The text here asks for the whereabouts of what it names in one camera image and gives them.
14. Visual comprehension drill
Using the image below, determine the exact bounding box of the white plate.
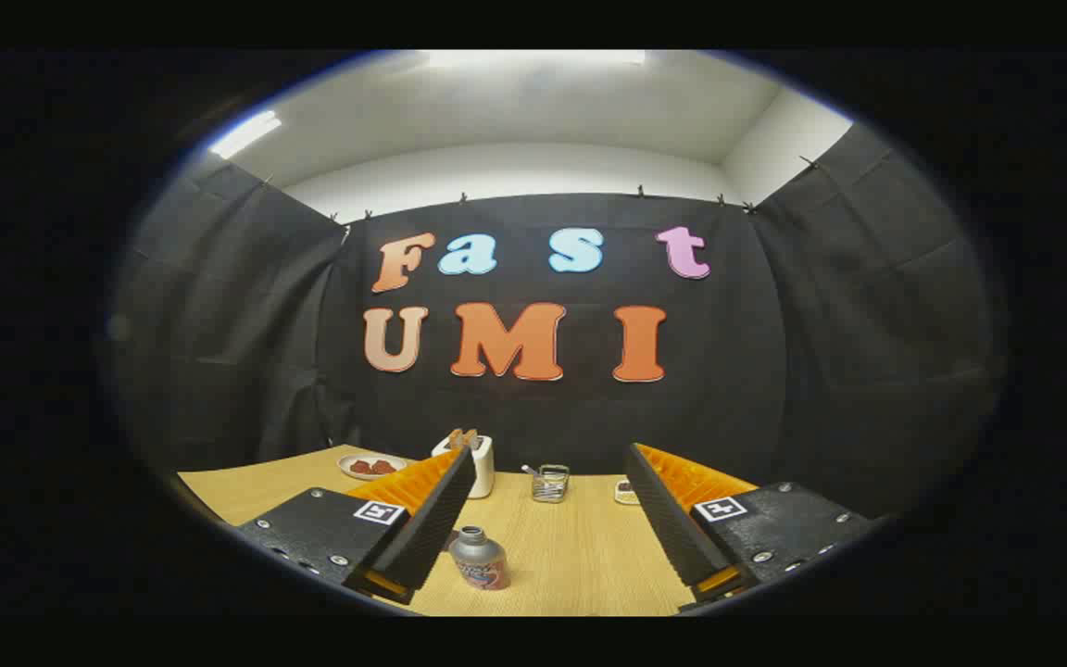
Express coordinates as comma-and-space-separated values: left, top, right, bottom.
337, 453, 409, 481

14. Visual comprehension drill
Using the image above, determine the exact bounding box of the metal wire basket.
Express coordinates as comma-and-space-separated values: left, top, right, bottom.
532, 464, 571, 504

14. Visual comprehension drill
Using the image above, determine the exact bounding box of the rectangular ceiling light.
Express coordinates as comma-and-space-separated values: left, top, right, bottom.
209, 111, 282, 160

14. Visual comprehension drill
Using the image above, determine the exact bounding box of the silver juice bottle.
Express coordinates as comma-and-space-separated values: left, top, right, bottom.
448, 525, 509, 591

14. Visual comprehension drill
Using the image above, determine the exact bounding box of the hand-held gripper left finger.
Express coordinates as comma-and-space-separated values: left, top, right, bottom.
235, 445, 479, 605

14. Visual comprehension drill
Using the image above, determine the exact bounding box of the wooden table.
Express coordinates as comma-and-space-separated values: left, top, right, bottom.
177, 445, 761, 617

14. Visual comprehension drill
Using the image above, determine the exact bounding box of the white toaster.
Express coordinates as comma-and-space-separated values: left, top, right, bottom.
432, 431, 496, 499

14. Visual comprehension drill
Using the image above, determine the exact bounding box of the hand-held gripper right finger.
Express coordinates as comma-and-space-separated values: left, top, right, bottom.
623, 443, 877, 603

